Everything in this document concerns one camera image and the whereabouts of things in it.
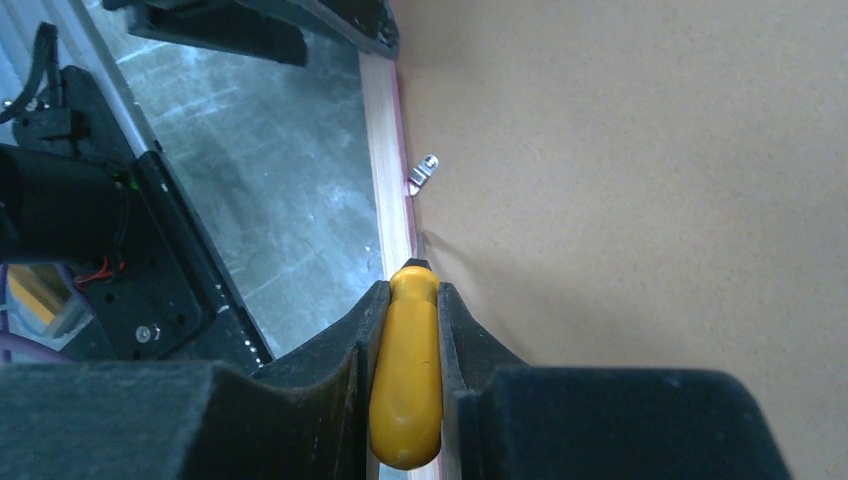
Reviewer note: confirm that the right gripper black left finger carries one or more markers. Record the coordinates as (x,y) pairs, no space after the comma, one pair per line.
(302,416)

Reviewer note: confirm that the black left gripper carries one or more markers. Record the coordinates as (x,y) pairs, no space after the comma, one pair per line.
(265,29)

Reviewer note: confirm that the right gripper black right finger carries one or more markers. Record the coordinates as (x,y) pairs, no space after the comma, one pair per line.
(507,419)

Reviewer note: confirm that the pink wooden picture frame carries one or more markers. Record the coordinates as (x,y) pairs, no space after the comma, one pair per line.
(633,183)

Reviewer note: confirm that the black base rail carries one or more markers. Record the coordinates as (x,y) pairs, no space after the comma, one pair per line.
(167,297)

